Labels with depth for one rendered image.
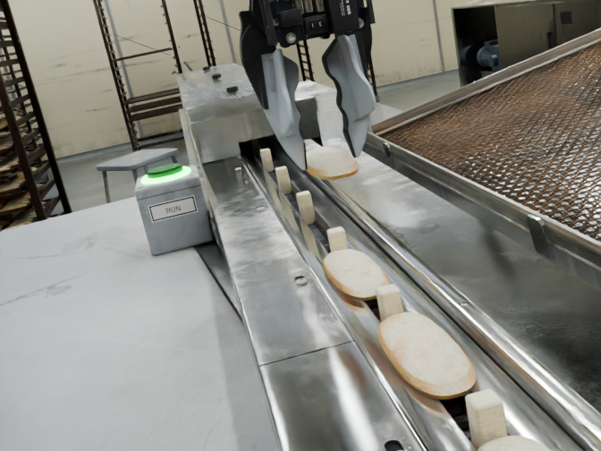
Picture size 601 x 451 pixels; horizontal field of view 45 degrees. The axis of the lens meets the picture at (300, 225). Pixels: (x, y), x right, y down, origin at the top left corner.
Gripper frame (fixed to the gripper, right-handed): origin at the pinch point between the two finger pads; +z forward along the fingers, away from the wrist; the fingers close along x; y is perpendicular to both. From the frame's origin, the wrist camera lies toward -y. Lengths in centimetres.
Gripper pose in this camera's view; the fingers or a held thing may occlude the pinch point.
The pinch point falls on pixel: (325, 145)
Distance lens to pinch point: 56.7
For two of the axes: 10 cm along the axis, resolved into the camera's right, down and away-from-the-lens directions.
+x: 9.6, -2.4, 1.3
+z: 2.0, 9.4, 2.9
